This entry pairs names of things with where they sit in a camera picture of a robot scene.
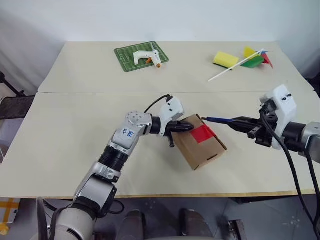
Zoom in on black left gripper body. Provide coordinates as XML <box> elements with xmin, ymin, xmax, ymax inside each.
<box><xmin>165</xmin><ymin>119</ymin><xmax>179</xmax><ymax>149</ymax></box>

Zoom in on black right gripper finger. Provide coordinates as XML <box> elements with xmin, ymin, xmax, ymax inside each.
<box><xmin>225</xmin><ymin>121</ymin><xmax>262</xmax><ymax>133</ymax></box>
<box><xmin>230</xmin><ymin>116</ymin><xmax>262</xmax><ymax>124</ymax></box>

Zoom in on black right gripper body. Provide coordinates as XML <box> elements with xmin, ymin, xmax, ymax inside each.
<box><xmin>247</xmin><ymin>99</ymin><xmax>279</xmax><ymax>148</ymax></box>

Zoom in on blue pen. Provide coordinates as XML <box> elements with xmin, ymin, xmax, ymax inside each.
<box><xmin>201</xmin><ymin>116</ymin><xmax>235</xmax><ymax>124</ymax></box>

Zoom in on brown cardboard box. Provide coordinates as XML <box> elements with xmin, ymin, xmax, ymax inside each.
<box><xmin>173</xmin><ymin>113</ymin><xmax>228</xmax><ymax>171</ymax></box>

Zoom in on white box with yellow tape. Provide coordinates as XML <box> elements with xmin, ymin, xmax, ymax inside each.
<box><xmin>0</xmin><ymin>197</ymin><xmax>21</xmax><ymax>225</ymax></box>

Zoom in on red tape patch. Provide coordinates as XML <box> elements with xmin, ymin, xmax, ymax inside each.
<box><xmin>191</xmin><ymin>124</ymin><xmax>217</xmax><ymax>144</ymax></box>

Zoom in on colourful pinwheel with white stick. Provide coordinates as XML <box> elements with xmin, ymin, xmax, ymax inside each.
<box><xmin>207</xmin><ymin>45</ymin><xmax>275</xmax><ymax>83</ymax></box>

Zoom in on yellow sponge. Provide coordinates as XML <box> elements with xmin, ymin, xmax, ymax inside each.
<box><xmin>212</xmin><ymin>51</ymin><xmax>240</xmax><ymax>69</ymax></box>

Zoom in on white hot glue gun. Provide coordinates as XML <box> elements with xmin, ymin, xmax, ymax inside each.
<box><xmin>132</xmin><ymin>42</ymin><xmax>163</xmax><ymax>69</ymax></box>

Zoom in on green soccer field mat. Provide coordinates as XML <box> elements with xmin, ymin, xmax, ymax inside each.
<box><xmin>114</xmin><ymin>40</ymin><xmax>170</xmax><ymax>73</ymax></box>

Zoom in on black square pad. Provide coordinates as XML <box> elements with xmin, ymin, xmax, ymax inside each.
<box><xmin>0</xmin><ymin>95</ymin><xmax>36</xmax><ymax>121</ymax></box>

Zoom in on black tripod stand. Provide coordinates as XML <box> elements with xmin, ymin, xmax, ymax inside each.
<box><xmin>0</xmin><ymin>71</ymin><xmax>26</xmax><ymax>97</ymax></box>

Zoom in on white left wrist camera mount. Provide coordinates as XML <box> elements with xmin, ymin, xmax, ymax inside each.
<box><xmin>157</xmin><ymin>96</ymin><xmax>185</xmax><ymax>138</ymax></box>

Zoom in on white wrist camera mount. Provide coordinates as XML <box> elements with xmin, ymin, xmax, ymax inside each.
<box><xmin>157</xmin><ymin>96</ymin><xmax>185</xmax><ymax>138</ymax></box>
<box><xmin>259</xmin><ymin>84</ymin><xmax>298</xmax><ymax>151</ymax></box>

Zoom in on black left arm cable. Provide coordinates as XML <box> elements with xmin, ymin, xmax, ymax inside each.
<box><xmin>143</xmin><ymin>93</ymin><xmax>175</xmax><ymax>115</ymax></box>

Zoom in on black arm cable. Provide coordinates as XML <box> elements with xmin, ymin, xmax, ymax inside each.
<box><xmin>258</xmin><ymin>106</ymin><xmax>320</xmax><ymax>233</ymax></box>
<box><xmin>143</xmin><ymin>93</ymin><xmax>175</xmax><ymax>115</ymax></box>

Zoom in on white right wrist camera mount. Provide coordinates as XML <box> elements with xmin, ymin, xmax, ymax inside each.
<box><xmin>259</xmin><ymin>84</ymin><xmax>298</xmax><ymax>151</ymax></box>

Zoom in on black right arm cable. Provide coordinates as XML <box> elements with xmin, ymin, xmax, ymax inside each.
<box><xmin>258</xmin><ymin>106</ymin><xmax>320</xmax><ymax>233</ymax></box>

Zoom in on metal floor bracket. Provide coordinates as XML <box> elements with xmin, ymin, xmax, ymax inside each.
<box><xmin>228</xmin><ymin>219</ymin><xmax>247</xmax><ymax>240</ymax></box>

